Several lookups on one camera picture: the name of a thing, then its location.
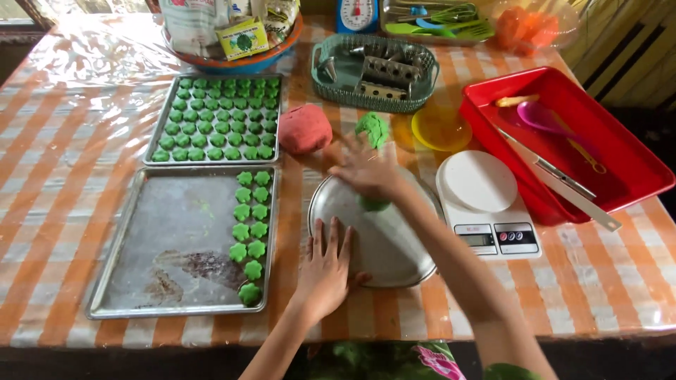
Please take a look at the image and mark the tray of kitchen utensils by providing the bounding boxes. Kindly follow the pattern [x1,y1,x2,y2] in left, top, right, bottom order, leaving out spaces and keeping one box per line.
[378,0,495,46]

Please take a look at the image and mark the orange and blue bowl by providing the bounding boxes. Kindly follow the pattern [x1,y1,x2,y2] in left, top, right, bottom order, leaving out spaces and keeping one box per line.
[161,13,305,75]

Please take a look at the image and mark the green dough lump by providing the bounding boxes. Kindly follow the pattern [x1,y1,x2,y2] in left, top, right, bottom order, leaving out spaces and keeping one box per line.
[355,111,390,150]

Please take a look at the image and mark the metal piping nozzle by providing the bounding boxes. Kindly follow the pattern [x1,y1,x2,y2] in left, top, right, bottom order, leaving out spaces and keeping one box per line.
[316,56,339,83]

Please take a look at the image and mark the green floral garment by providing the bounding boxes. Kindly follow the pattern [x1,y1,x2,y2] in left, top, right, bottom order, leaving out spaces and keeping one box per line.
[305,340,546,380]

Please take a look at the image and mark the clear bag with orange contents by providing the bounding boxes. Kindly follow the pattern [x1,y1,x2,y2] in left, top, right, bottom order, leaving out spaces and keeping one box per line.
[487,0,583,57]

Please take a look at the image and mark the flat metal cookie mould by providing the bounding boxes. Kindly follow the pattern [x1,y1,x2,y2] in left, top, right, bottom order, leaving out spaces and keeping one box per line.
[354,80,409,101]

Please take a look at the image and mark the clear ingredient packet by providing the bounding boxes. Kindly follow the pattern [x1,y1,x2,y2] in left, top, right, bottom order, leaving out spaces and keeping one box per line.
[263,0,302,49]

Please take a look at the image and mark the green woven plastic basket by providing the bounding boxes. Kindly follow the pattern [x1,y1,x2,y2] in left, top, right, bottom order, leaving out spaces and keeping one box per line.
[311,33,440,114]

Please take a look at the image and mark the large metal baking tray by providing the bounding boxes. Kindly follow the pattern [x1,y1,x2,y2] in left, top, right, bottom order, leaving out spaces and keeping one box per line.
[86,165,280,321]

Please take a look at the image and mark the batch of green cookies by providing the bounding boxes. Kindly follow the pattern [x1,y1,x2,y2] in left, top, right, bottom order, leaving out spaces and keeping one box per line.
[151,77,280,163]

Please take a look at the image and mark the purple plastic spoon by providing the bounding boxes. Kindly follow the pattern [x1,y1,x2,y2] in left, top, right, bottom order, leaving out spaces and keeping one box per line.
[517,101,588,150]

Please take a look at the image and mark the metal knife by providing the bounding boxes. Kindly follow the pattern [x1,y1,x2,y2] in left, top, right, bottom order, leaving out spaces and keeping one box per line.
[532,154,598,201]

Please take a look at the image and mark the person's right hand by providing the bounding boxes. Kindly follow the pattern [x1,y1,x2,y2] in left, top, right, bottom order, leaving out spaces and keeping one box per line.
[327,134,408,204]

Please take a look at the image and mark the small metal baking tray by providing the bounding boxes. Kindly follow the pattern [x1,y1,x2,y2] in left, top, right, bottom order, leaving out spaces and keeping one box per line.
[142,73,284,167]

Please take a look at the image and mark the red plastic tray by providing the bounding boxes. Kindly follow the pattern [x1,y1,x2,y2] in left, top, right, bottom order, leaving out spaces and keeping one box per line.
[458,66,676,227]

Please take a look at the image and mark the orange dough scrap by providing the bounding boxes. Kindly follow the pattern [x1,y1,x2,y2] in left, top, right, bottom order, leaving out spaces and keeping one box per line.
[495,93,541,108]

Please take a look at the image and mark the white digital kitchen scale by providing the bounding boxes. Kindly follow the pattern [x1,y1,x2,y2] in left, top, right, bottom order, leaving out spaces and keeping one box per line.
[435,150,543,261]

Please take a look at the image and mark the round metal plate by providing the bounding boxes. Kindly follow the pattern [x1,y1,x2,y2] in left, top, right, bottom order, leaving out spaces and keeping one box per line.
[308,166,445,289]

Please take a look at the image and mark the small green dough piece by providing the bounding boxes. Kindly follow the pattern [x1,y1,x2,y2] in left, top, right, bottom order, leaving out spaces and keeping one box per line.
[358,195,392,213]

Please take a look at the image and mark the yellow plastic bowl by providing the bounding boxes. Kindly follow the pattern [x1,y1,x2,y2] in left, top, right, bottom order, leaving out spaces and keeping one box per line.
[411,105,473,153]

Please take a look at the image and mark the yellow handled tool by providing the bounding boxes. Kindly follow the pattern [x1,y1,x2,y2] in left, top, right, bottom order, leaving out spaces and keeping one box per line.
[553,113,607,175]

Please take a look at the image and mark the orange checked tablecloth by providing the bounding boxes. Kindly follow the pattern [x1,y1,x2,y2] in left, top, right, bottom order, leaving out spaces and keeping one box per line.
[0,13,676,350]

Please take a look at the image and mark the metal cookie mould block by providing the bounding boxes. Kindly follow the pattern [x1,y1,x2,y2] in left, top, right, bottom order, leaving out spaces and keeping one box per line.
[361,55,421,88]

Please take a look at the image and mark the red dough ball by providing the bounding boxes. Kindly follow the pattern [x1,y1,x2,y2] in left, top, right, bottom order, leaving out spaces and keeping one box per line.
[278,103,334,155]

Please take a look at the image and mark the rows of green flower cookies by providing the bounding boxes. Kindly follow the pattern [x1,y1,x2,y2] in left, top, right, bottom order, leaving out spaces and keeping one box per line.
[228,170,272,307]

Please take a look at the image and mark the person's left hand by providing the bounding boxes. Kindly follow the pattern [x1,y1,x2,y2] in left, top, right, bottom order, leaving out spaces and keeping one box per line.
[293,215,373,324]

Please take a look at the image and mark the white flour bag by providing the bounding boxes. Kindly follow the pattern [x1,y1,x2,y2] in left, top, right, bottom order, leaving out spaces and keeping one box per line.
[158,0,234,58]

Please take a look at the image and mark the blue analog kitchen scale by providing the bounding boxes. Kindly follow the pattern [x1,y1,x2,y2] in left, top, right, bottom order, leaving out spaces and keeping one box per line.
[335,0,380,34]

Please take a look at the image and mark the yellow green small box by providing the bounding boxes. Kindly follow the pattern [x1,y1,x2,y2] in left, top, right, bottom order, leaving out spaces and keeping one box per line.
[215,15,270,61]

